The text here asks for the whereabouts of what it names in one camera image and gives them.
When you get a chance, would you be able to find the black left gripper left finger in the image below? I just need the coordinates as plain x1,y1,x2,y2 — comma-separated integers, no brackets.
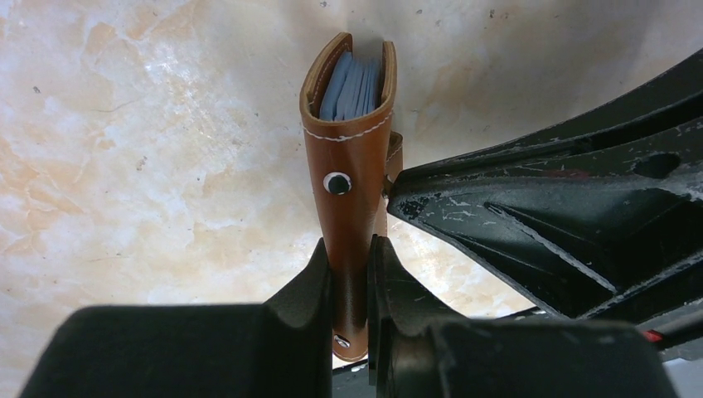
22,242,332,397

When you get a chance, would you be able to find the brown leather card holder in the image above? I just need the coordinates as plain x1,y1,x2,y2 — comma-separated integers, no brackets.
299,32,403,362

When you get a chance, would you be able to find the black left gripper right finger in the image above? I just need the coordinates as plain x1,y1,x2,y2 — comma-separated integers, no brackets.
367,236,676,397

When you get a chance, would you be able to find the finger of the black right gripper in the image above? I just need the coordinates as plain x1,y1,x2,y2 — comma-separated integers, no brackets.
401,51,702,176
389,119,702,320

